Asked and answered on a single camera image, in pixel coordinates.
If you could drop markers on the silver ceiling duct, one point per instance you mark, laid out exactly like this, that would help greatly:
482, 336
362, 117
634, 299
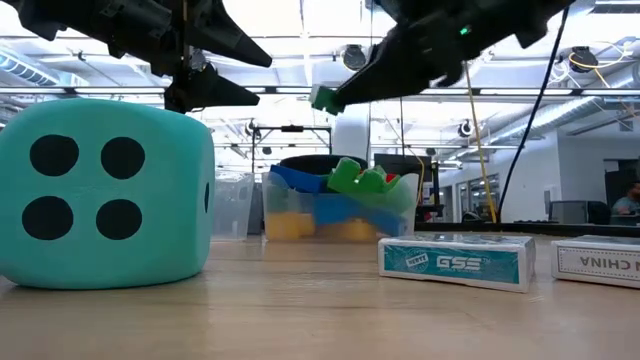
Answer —
565, 117

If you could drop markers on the small dark green toy block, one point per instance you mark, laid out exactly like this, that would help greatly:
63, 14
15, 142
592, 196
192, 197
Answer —
325, 99

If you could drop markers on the red toy block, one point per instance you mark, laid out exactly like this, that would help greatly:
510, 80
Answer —
391, 177

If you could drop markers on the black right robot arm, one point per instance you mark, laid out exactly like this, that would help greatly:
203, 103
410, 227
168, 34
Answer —
525, 15

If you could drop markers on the long dark blue toy block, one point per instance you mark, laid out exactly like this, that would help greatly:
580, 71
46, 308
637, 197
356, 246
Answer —
295, 179

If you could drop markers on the clear plastic bin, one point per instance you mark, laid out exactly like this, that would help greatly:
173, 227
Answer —
280, 200
235, 210

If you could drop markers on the green two-stud toy block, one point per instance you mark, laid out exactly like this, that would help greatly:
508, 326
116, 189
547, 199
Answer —
350, 177

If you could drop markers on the black monitor screen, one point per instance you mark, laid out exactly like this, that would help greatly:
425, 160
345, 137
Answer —
400, 162

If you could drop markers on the teal playing card deck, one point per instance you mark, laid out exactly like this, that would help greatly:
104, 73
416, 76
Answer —
450, 265

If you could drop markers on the grey cabinet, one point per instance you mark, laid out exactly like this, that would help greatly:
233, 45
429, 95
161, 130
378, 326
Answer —
567, 212

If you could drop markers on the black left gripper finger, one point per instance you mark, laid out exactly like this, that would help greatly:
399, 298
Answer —
205, 92
220, 35

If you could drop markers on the person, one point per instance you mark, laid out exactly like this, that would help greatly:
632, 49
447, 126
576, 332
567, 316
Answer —
630, 205

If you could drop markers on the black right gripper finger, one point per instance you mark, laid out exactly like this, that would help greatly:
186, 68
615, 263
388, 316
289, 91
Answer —
440, 84
395, 70

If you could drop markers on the teal foam die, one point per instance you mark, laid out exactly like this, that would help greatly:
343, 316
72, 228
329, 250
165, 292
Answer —
165, 250

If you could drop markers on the white playing card deck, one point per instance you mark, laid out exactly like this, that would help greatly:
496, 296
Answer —
600, 262

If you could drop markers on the white building column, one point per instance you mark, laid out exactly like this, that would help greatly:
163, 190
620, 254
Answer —
350, 135

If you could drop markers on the black gantry frame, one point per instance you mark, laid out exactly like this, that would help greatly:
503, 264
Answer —
292, 129

